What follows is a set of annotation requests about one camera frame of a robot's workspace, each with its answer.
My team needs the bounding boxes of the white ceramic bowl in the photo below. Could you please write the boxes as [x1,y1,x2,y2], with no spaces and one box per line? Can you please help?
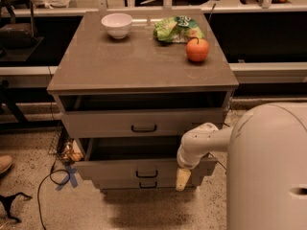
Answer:
[101,13,132,39]

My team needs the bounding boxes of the black cable on left floor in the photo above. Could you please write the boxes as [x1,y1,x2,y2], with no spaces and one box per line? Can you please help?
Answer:
[36,158,72,230]

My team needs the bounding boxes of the green chip bag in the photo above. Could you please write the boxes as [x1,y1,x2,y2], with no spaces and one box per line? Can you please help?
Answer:
[153,15,204,43]

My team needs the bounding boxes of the grey bottom drawer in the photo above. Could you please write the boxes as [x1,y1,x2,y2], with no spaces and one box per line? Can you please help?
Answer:
[92,175,204,191]

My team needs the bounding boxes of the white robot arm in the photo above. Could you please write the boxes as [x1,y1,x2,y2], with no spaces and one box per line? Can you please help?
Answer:
[176,103,307,230]

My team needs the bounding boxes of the black floor stand foot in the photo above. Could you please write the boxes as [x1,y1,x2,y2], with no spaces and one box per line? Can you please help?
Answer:
[0,192,32,223]

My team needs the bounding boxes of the grey drawer cabinet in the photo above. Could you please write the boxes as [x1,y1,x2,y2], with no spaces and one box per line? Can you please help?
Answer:
[46,11,240,192]

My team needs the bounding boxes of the brown shoe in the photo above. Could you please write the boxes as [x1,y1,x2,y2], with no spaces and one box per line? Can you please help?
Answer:
[0,155,13,174]

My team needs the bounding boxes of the dark chair on left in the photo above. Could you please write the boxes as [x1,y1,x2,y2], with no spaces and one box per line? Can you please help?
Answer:
[0,0,42,61]

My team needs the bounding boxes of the wire basket with items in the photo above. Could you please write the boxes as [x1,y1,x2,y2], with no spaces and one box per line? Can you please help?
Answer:
[48,126,83,165]

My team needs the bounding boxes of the grey top drawer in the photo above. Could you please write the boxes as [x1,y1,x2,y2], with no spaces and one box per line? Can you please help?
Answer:
[61,108,225,138]

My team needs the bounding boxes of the orange fruit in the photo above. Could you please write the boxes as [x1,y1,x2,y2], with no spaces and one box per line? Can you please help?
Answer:
[186,38,209,62]

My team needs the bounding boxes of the grey drawer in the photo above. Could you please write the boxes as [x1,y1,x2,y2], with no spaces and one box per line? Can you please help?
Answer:
[61,108,225,138]
[74,137,219,181]
[92,175,204,191]

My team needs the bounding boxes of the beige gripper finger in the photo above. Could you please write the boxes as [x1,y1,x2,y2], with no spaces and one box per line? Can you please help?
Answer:
[176,168,191,192]

